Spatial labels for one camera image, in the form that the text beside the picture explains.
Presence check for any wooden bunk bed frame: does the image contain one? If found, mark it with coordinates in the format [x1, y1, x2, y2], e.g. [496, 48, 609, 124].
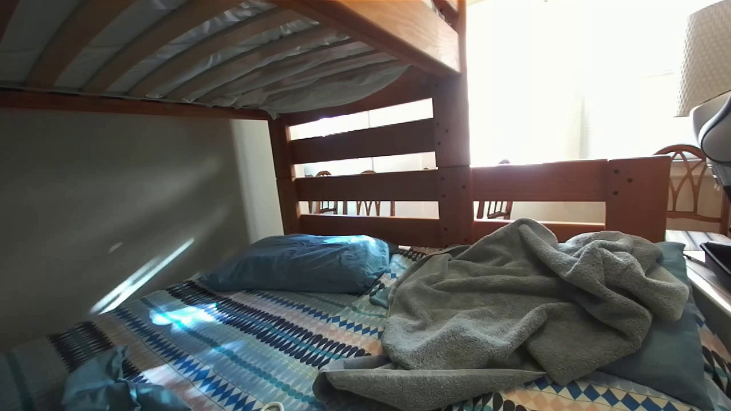
[0, 0, 674, 252]

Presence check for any patterned striped bedspread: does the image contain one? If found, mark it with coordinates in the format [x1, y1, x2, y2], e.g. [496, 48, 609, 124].
[0, 245, 731, 411]

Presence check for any cream lampshade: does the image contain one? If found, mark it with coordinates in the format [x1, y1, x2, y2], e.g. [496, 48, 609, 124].
[674, 0, 731, 118]

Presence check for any crumpled blue cloth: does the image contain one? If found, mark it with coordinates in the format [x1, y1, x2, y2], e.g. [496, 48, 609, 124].
[61, 342, 194, 411]

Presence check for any teal blue cushion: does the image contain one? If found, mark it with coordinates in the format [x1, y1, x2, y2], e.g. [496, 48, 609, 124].
[601, 239, 721, 408]

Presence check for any grey towel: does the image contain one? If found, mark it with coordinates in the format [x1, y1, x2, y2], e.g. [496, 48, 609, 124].
[311, 218, 694, 411]

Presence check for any blue pillow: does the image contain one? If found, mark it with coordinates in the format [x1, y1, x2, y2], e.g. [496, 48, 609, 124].
[191, 231, 392, 297]

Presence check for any striped bunk mattress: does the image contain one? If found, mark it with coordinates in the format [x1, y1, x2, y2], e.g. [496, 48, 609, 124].
[0, 0, 419, 118]

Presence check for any wooden arched chair back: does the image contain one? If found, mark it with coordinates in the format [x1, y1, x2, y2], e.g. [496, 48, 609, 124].
[656, 141, 731, 236]

